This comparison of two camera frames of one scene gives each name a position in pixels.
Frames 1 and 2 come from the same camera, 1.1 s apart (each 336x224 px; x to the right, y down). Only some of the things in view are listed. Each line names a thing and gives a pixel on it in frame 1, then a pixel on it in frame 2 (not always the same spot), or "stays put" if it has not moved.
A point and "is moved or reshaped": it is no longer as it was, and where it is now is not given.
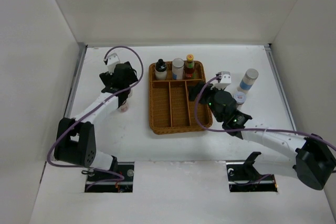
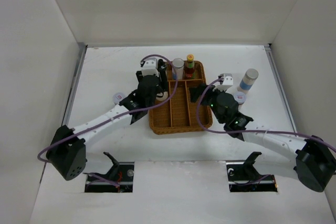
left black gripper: x=107 y=78 -> x=163 y=85
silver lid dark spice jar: x=240 y=98 stays put
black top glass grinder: x=128 y=94 is moved or reshaped
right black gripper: x=191 y=90 stays put
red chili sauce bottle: x=190 y=70 stays put
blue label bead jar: x=248 y=80 stays put
